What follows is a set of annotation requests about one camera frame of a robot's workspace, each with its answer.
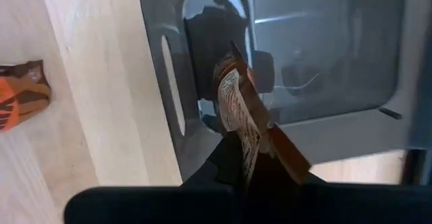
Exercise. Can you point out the orange brown spice packet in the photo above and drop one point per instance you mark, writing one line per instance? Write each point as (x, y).
(23, 96)

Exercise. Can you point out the grey translucent bin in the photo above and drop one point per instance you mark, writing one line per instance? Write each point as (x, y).
(337, 65)

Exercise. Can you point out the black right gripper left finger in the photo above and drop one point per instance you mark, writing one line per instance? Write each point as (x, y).
(152, 205)

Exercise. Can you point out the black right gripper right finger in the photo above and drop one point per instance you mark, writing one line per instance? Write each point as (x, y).
(354, 205)

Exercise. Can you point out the brown labelled spice packet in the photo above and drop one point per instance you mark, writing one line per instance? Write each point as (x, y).
(236, 109)

